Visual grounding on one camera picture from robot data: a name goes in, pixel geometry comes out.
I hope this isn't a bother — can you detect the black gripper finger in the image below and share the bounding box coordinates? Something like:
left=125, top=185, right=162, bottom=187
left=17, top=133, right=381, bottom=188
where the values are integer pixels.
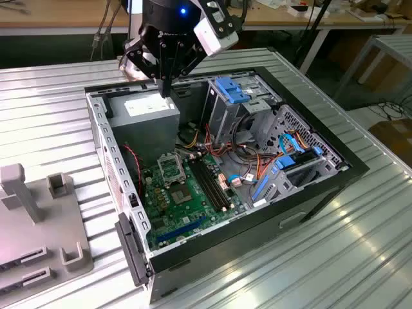
left=166, top=41, right=207, bottom=98
left=123, top=40, right=168, bottom=99

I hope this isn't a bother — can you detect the CPU socket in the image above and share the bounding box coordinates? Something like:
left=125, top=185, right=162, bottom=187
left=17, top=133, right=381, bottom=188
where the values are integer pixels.
left=169, top=183, right=198, bottom=207

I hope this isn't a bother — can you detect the blue drive cage latch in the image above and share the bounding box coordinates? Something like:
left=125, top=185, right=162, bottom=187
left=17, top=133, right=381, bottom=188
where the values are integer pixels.
left=216, top=77, right=254, bottom=104

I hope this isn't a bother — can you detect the grey power supply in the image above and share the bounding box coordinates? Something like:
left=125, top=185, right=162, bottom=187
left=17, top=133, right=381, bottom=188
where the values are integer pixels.
left=108, top=93, right=181, bottom=165

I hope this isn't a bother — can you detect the metal optical drive cage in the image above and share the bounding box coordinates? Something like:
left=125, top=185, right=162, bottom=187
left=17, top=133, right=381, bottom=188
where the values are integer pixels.
left=205, top=74, right=281, bottom=146

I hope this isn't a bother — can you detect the white box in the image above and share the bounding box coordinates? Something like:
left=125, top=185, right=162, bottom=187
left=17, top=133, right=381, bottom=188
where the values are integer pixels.
left=287, top=5, right=331, bottom=19

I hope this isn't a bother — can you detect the black RAM slot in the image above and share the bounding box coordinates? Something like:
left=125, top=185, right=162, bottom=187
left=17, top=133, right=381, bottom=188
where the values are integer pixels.
left=196, top=157, right=236, bottom=209
left=188, top=159, right=227, bottom=212

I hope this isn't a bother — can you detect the blue disk carrier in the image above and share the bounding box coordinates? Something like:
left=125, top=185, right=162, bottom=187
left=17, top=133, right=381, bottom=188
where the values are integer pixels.
left=273, top=146, right=323, bottom=171

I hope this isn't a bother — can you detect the wooden desk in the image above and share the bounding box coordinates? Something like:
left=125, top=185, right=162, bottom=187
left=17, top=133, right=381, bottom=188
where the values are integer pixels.
left=0, top=0, right=412, bottom=73

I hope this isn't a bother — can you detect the green motherboard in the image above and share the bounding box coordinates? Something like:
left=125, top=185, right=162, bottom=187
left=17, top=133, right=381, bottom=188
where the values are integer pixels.
left=141, top=153, right=248, bottom=252

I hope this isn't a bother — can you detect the blue expansion slot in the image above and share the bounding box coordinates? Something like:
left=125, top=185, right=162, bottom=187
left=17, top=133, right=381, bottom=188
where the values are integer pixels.
left=156, top=216, right=207, bottom=245

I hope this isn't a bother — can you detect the metal disk bay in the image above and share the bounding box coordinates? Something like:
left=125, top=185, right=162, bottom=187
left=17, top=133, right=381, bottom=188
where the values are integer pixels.
left=250, top=104, right=351, bottom=207

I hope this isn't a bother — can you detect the black case latch panel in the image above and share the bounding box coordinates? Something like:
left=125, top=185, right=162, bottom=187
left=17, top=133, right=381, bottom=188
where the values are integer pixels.
left=114, top=212, right=151, bottom=287

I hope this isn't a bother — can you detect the black PC case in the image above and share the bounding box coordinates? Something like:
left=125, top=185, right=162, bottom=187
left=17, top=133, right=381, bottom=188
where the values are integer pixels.
left=84, top=66, right=370, bottom=305

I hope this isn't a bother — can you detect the brown cardboard box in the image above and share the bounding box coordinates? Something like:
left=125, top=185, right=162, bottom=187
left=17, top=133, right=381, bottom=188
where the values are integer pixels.
left=353, top=48, right=412, bottom=94
left=368, top=118, right=412, bottom=162

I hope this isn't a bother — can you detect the grey parts rack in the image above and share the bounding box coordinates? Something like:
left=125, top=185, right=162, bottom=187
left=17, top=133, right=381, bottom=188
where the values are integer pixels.
left=0, top=163, right=95, bottom=295

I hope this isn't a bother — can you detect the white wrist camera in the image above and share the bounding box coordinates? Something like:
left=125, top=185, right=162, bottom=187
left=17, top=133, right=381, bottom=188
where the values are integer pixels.
left=192, top=17, right=239, bottom=57

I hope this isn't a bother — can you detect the black camera bracket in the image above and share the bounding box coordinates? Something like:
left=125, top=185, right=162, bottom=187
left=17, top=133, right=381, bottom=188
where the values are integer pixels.
left=198, top=0, right=243, bottom=41

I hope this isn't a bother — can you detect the thin hanging cable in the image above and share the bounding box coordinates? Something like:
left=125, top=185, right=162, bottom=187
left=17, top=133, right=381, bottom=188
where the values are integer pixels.
left=89, top=0, right=113, bottom=62

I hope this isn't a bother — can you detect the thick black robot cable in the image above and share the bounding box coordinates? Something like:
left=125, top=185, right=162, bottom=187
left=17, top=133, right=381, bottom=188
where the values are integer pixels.
left=238, top=0, right=249, bottom=32

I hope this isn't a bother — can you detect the red and black wire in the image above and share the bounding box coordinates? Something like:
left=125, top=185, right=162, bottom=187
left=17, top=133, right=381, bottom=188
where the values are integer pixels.
left=123, top=144, right=144, bottom=194

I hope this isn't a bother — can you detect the orange wire bundle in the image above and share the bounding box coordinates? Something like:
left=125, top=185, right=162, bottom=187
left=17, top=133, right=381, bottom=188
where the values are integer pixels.
left=205, top=124, right=276, bottom=169

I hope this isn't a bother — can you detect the blue data wire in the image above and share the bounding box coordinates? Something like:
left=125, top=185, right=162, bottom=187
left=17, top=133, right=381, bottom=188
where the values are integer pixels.
left=278, top=133, right=305, bottom=156

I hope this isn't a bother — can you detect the blue wire with connector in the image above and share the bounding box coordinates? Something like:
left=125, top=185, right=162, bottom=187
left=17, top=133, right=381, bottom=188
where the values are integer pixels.
left=225, top=173, right=257, bottom=190

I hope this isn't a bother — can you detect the blue plastic rail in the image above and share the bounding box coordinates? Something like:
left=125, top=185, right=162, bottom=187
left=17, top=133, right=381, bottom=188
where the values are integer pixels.
left=250, top=175, right=270, bottom=201

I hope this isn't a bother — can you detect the metal frame shelf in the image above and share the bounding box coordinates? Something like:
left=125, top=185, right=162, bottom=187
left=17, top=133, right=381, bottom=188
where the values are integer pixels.
left=333, top=33, right=412, bottom=100

